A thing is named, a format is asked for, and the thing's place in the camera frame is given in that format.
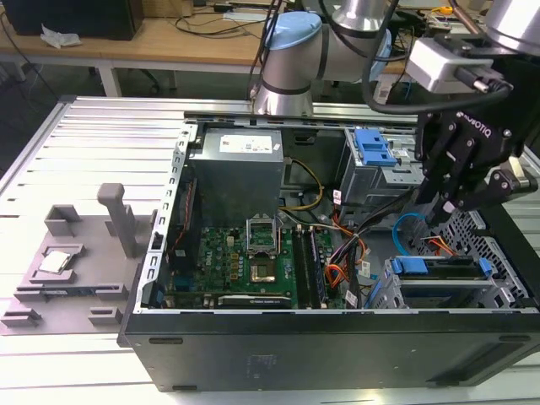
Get black sleeved cable bundle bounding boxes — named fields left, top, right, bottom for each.
left=336, top=187, right=423, bottom=263

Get silver CPU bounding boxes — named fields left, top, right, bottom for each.
left=38, top=249, right=74, bottom=273

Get metal optical drive cage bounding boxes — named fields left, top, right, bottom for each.
left=339, top=126, right=427, bottom=208

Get black camera cable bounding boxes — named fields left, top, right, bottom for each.
left=361, top=0, right=515, bottom=116

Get blue disk data wire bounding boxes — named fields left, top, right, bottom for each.
left=391, top=211, right=424, bottom=257

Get orange disk power wire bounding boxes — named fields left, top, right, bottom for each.
left=424, top=236, right=474, bottom=266

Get RAM stick in slot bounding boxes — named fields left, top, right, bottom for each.
left=309, top=226, right=329, bottom=308

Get metal disk bay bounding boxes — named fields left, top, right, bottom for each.
left=370, top=208, right=529, bottom=312

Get yellow and black power cable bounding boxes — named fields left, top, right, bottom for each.
left=279, top=157, right=325, bottom=213

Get black rear case fan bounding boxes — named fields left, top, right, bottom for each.
left=173, top=176, right=200, bottom=273

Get empty black RAM slot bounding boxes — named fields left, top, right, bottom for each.
left=292, top=226, right=312, bottom=309

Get black arm base cables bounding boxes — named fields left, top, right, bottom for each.
left=248, top=0, right=289, bottom=100

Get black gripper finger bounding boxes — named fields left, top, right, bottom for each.
left=452, top=157, right=540, bottom=213
left=414, top=111, right=478, bottom=228

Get orange wire bundle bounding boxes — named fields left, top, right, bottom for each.
left=326, top=210, right=369, bottom=293

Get grey power supply unit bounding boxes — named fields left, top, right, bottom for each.
left=187, top=127, right=286, bottom=225

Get metal socket cover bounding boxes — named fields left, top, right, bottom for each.
left=246, top=215, right=282, bottom=257

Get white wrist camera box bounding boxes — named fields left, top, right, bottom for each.
left=406, top=36, right=495, bottom=93

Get crumpled white paper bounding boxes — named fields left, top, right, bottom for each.
left=40, top=23, right=84, bottom=48

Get green motherboard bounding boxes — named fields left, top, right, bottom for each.
left=168, top=225, right=343, bottom=310

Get black PC case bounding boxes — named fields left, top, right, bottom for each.
left=116, top=111, right=540, bottom=393

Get black box on desk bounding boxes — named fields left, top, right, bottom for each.
left=2, top=0, right=145, bottom=41

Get hard disk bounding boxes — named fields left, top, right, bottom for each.
left=390, top=254, right=493, bottom=283

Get blue plastic drive latch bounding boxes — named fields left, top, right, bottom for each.
left=354, top=127, right=398, bottom=167

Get CPU socket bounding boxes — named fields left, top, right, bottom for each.
left=249, top=260, right=280, bottom=285

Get wooden desk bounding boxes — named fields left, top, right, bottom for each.
left=0, top=0, right=499, bottom=90

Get black graphics card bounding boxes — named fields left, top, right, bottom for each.
left=216, top=294, right=293, bottom=310

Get grey parts rack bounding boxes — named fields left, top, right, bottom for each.
left=0, top=182, right=159, bottom=337

